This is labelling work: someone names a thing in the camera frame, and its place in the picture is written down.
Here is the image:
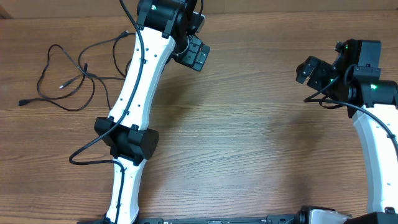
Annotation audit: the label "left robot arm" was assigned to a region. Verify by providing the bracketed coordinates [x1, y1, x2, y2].
[95, 1, 210, 223]

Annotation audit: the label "black usb cables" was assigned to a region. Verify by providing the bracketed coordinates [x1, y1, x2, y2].
[58, 30, 133, 110]

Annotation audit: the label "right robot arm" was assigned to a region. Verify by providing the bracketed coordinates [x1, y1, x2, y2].
[290, 39, 397, 224]

